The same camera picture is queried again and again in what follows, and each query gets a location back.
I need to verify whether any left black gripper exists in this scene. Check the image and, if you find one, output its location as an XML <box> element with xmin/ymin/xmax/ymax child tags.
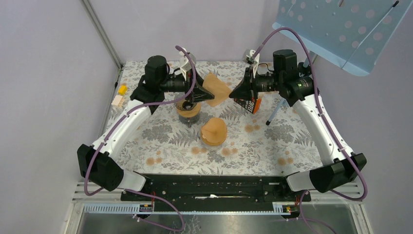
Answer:
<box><xmin>159</xmin><ymin>66</ymin><xmax>214</xmax><ymax>102</ymax></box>

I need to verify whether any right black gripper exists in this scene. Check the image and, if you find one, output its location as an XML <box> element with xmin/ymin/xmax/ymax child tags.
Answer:
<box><xmin>229</xmin><ymin>65</ymin><xmax>282</xmax><ymax>103</ymax></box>

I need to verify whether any orange coffee filter box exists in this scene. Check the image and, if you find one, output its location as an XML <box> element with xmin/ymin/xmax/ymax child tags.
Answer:
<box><xmin>234</xmin><ymin>95</ymin><xmax>263</xmax><ymax>114</ymax></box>

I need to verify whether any grey glass pitcher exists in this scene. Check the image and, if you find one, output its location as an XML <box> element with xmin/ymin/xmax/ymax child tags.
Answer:
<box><xmin>179</xmin><ymin>113</ymin><xmax>200</xmax><ymax>128</ymax></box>

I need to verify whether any brown paper coffee filter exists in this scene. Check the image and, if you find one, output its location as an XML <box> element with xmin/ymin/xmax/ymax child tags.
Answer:
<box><xmin>201</xmin><ymin>117</ymin><xmax>227</xmax><ymax>142</ymax></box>

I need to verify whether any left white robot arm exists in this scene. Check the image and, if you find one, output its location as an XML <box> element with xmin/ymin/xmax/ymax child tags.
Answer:
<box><xmin>77</xmin><ymin>54</ymin><xmax>214</xmax><ymax>200</ymax></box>

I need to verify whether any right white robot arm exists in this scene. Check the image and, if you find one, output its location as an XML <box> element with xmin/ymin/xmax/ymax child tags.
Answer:
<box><xmin>229</xmin><ymin>49</ymin><xmax>367</xmax><ymax>201</ymax></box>

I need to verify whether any floral tablecloth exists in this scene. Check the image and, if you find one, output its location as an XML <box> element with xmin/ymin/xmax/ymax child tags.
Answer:
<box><xmin>94</xmin><ymin>61</ymin><xmax>330</xmax><ymax>177</ymax></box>

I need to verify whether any yellow block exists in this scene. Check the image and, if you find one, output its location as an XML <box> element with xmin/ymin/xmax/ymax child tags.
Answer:
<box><xmin>117</xmin><ymin>85</ymin><xmax>127</xmax><ymax>96</ymax></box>

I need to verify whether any beige wooden block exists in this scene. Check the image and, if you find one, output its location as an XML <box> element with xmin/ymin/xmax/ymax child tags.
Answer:
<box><xmin>111</xmin><ymin>95</ymin><xmax>125</xmax><ymax>108</ymax></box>

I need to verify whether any blue perforated stand tray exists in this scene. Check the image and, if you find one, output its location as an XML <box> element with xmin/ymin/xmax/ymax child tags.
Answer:
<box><xmin>272</xmin><ymin>0</ymin><xmax>413</xmax><ymax>77</ymax></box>

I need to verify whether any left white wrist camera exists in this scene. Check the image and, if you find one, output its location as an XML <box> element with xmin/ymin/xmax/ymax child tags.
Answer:
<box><xmin>179</xmin><ymin>48</ymin><xmax>197</xmax><ymax>81</ymax></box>

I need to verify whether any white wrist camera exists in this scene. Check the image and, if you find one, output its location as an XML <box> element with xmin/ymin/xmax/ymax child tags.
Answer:
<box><xmin>179</xmin><ymin>48</ymin><xmax>197</xmax><ymax>81</ymax></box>
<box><xmin>243</xmin><ymin>49</ymin><xmax>260</xmax><ymax>78</ymax></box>

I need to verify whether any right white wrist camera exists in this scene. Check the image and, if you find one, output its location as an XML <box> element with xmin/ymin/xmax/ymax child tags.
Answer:
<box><xmin>243</xmin><ymin>49</ymin><xmax>260</xmax><ymax>78</ymax></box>

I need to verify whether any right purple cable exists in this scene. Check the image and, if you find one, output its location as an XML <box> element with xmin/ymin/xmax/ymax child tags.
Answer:
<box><xmin>251</xmin><ymin>27</ymin><xmax>369</xmax><ymax>234</ymax></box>

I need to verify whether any purple cable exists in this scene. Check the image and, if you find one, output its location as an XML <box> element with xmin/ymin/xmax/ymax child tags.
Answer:
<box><xmin>84</xmin><ymin>45</ymin><xmax>197</xmax><ymax>232</ymax></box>
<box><xmin>251</xmin><ymin>27</ymin><xmax>369</xmax><ymax>234</ymax></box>

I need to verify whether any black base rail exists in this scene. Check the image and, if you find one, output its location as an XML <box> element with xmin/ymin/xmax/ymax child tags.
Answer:
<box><xmin>121</xmin><ymin>173</ymin><xmax>312</xmax><ymax>213</ymax></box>

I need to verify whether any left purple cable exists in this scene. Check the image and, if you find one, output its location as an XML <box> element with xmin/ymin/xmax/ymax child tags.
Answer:
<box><xmin>84</xmin><ymin>45</ymin><xmax>197</xmax><ymax>232</ymax></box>

